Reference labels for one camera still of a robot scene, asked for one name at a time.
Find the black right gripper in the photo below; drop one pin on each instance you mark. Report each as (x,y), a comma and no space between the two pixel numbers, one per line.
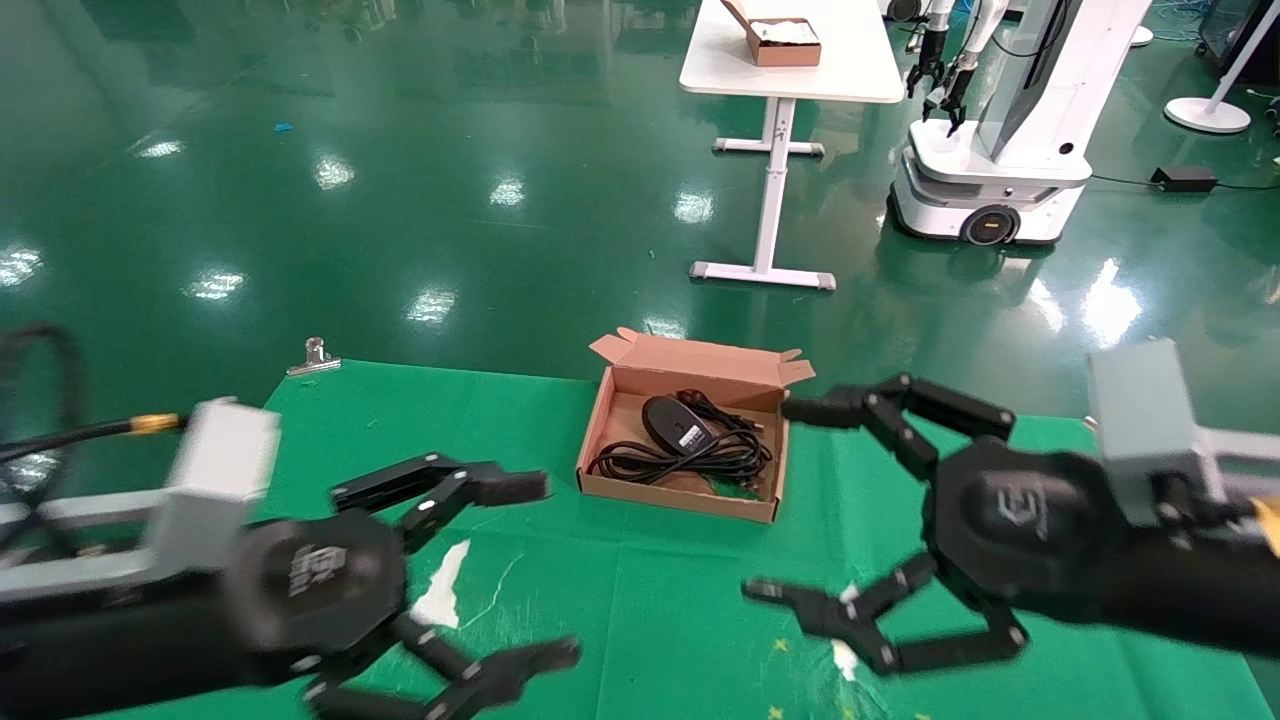
(1010,520)

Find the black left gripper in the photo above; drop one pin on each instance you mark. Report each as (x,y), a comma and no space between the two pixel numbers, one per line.
(310,580)

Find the open brown cardboard box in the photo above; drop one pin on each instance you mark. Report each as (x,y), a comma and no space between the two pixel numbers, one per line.
(700,365)

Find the cardboard box with white contents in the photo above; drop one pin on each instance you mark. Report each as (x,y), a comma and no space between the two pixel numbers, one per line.
(785,50)

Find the green tablecloth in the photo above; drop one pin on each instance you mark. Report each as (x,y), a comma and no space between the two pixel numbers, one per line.
(650,600)

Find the silver metal binder clip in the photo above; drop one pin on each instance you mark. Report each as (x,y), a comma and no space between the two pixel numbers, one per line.
(313,360)

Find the white wheeled robot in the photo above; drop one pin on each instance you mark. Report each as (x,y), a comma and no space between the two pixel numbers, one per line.
(1000,170)

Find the black gripper of distant robot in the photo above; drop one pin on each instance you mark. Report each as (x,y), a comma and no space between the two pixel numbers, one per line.
(955,100)
(925,72)

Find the white desk with legs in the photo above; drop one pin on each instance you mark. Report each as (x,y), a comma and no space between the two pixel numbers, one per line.
(850,70)

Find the black power adapter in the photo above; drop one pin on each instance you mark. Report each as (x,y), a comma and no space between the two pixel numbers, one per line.
(1185,178)

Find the white floor stand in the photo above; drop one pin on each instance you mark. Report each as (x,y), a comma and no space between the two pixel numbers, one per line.
(1210,112)

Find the dark cabinet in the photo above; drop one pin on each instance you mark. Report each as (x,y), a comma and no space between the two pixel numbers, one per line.
(1215,30)

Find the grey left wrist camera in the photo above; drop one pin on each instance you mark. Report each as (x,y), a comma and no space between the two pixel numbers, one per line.
(225,460)

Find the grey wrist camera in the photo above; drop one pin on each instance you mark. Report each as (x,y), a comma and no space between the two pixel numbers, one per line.
(225,460)
(1145,430)

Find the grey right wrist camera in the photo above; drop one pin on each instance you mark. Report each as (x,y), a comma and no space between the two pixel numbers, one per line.
(1145,430)

